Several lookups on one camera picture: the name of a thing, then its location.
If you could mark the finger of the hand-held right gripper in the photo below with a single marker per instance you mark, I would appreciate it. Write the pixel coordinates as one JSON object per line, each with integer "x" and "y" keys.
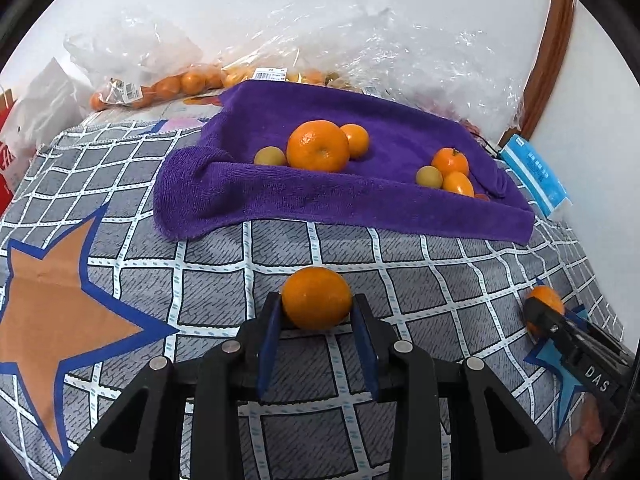
{"x": 565, "y": 345}
{"x": 597, "y": 337}

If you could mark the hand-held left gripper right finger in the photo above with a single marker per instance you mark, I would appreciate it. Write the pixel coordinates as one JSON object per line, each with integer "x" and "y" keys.
{"x": 365, "y": 350}

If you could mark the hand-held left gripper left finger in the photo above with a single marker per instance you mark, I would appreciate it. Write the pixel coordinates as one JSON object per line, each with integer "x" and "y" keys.
{"x": 270, "y": 345}

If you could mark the purple towel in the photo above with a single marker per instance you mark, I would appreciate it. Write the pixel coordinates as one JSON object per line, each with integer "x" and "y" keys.
{"x": 350, "y": 195}

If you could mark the red cherry tomato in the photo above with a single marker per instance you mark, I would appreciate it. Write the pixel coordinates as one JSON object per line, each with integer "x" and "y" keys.
{"x": 482, "y": 197}

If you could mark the green plum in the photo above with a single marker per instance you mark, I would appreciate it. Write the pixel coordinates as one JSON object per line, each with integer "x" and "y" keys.
{"x": 429, "y": 177}
{"x": 270, "y": 156}

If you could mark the oval orange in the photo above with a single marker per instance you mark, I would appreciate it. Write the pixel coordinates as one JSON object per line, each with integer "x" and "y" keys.
{"x": 458, "y": 183}

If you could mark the orange with stem mark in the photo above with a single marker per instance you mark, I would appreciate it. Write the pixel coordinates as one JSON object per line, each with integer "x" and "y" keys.
{"x": 450, "y": 161}

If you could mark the person's right hand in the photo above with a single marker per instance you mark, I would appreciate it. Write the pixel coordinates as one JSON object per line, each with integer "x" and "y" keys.
{"x": 585, "y": 440}

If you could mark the grey checked star blanket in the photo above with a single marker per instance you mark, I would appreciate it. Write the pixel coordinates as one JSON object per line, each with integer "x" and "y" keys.
{"x": 425, "y": 280}

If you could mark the blue tissue pack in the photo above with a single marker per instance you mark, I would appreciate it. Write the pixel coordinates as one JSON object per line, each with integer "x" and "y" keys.
{"x": 535, "y": 175}

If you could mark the pale printed sheet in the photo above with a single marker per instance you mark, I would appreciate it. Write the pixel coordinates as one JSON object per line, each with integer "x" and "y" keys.
{"x": 150, "y": 112}

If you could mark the clear bag of oranges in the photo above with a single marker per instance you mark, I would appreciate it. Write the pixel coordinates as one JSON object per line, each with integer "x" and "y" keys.
{"x": 175, "y": 82}

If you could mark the crumpled clear plastic bag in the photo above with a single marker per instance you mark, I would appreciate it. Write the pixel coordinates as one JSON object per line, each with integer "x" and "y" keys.
{"x": 325, "y": 35}

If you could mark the red paper bag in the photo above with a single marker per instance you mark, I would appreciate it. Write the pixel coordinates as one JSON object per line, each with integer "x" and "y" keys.
{"x": 5, "y": 160}

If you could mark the white plastic bag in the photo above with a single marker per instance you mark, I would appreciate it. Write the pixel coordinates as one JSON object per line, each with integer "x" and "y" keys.
{"x": 45, "y": 100}

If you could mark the brown wooden door frame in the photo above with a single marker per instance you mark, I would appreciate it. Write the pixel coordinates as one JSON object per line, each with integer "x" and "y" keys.
{"x": 550, "y": 60}

